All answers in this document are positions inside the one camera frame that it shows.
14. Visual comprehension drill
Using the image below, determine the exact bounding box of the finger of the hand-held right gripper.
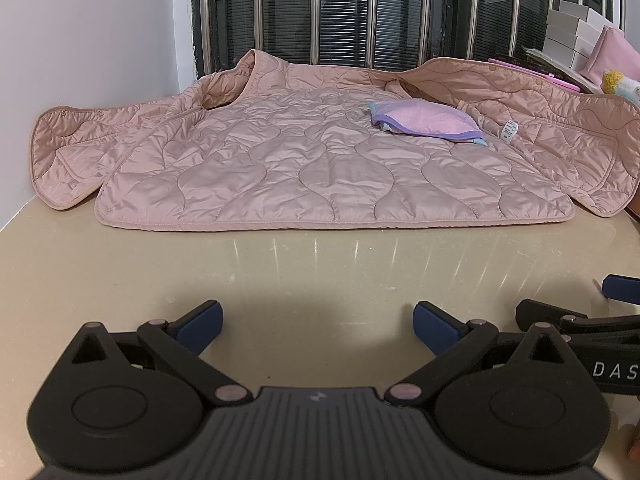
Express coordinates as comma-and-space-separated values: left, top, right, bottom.
602, 274, 640, 306
515, 298, 590, 335

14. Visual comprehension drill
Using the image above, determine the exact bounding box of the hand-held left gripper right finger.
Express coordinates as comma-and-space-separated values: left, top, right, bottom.
385, 301, 576, 407

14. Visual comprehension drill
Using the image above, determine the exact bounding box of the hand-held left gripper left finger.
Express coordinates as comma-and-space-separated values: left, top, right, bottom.
67, 300, 253, 407

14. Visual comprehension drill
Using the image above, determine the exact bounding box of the pink purple blue garment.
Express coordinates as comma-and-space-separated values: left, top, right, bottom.
368, 100, 487, 148

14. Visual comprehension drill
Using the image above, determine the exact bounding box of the pink quilted jacket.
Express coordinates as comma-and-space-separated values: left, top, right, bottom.
31, 49, 640, 231

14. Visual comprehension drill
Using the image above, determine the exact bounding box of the yellow white plush toy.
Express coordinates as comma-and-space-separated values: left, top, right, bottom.
601, 70, 640, 107

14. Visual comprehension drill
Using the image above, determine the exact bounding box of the pink book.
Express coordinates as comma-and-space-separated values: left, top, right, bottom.
487, 57, 581, 93

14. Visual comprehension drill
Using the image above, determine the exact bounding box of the stack of white boxes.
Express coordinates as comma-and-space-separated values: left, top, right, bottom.
542, 0, 617, 72

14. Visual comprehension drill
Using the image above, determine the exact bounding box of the metal window railing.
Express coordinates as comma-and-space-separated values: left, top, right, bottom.
199, 0, 628, 68

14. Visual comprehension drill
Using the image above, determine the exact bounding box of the dark window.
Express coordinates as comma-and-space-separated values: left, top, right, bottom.
192, 0, 638, 78

